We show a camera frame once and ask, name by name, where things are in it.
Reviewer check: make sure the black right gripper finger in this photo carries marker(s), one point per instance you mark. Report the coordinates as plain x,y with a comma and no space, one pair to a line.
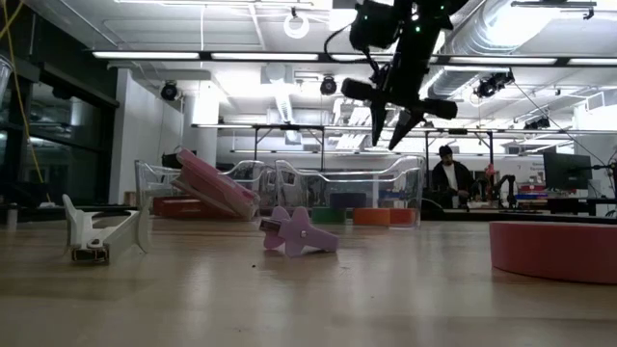
378,123
405,127

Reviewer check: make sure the clear plastic bin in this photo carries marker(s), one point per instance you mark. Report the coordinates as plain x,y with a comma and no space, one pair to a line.
144,178
410,183

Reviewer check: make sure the orange tape roll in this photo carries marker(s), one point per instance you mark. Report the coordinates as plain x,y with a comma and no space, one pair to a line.
371,217

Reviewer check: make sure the green tape roll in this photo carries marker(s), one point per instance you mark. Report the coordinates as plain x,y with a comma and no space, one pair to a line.
328,215

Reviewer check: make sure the purple staple remover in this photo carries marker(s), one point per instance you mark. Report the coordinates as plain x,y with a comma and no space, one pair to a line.
299,233

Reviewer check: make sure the pink stapler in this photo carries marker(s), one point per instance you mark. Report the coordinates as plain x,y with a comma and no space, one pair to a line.
212,185

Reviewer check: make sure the pink tape roll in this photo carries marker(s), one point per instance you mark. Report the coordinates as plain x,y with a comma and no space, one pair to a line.
554,250

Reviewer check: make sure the black background robot arm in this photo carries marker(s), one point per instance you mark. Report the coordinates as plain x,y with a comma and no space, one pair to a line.
508,188

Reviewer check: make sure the white staple remover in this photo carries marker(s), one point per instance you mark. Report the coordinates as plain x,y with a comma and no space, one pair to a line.
125,236

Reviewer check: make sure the black metal stand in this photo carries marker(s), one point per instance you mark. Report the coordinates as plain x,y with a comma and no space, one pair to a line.
458,131
308,126

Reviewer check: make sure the ceiling light tube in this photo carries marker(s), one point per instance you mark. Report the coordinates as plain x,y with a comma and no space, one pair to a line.
144,55
593,61
356,58
501,61
265,56

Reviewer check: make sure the black ceiling spotlight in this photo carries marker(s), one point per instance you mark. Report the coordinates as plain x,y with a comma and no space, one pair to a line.
329,86
169,90

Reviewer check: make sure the person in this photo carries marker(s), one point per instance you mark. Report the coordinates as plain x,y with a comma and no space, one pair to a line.
453,180

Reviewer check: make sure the small black ceiling rig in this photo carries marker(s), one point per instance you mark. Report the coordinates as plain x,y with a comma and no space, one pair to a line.
537,124

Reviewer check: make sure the black computer monitor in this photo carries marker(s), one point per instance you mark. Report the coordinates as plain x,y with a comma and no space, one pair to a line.
566,171
169,160

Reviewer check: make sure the wooden box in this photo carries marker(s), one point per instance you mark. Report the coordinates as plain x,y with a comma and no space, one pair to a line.
135,198

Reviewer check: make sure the black desk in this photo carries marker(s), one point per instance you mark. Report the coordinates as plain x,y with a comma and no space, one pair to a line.
38,212

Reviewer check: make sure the white bottle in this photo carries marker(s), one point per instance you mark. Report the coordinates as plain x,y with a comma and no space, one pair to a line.
12,215

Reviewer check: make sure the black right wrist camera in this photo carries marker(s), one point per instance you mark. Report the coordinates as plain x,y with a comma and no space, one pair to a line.
373,24

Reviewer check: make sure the black ceiling camera rig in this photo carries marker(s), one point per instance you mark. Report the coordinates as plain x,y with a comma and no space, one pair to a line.
489,87

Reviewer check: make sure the silver ventilation duct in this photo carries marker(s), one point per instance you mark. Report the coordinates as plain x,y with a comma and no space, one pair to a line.
482,29

